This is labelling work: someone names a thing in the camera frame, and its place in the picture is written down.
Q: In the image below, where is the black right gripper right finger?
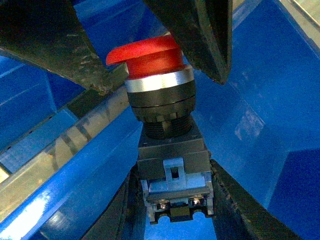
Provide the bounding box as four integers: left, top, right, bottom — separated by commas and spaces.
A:
210, 159, 301, 240

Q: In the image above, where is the blue target bin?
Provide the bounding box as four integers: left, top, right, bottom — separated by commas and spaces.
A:
0, 0, 320, 240

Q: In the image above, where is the red mushroom push button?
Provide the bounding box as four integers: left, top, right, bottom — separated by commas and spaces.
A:
106, 35, 214, 224

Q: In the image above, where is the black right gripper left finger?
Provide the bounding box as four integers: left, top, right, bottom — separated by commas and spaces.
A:
82, 165, 147, 240

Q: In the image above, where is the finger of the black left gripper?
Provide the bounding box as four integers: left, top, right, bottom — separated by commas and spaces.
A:
144, 0, 233, 85
0, 0, 127, 95

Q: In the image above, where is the metal centre rail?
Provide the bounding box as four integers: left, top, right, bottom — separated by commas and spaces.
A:
0, 86, 129, 221

